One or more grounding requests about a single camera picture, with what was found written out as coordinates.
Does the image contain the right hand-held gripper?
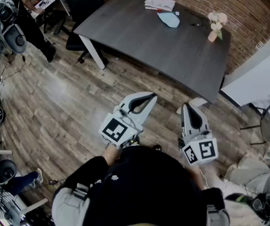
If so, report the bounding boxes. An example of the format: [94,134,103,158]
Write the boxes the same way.
[178,102,219,166]

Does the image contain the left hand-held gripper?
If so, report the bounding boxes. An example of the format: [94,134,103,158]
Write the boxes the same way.
[98,92,158,150]

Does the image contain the light blue zip pouch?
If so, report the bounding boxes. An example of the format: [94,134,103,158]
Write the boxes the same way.
[157,11,180,29]

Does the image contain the person's left forearm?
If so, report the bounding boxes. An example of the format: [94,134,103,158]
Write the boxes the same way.
[102,145,122,167]

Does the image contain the person's right forearm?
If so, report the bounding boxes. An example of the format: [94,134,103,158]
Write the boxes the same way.
[188,164,205,191]

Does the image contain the white table leg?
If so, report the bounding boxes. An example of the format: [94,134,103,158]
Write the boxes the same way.
[176,97,208,115]
[78,34,106,71]

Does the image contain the black wicker patio chair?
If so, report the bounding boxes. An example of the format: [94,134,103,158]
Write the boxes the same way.
[239,97,270,146]

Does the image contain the person's black top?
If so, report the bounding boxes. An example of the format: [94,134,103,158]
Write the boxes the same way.
[52,146,226,226]

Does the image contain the pink vase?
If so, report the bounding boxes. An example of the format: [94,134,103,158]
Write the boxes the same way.
[207,30,218,43]

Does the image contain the printed white booklet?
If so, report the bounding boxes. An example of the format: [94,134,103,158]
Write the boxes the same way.
[144,0,176,12]

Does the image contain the white and pink flower bouquet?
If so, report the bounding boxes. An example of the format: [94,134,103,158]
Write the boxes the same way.
[207,12,228,40]

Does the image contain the black office chair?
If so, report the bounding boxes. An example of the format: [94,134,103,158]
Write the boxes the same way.
[60,0,109,65]

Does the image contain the grey round pod device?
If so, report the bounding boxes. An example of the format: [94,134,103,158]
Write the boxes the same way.
[2,24,28,55]
[0,159,18,193]

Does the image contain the person's grey shoulder strap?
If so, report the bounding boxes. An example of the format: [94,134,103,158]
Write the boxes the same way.
[206,204,231,226]
[51,184,91,226]

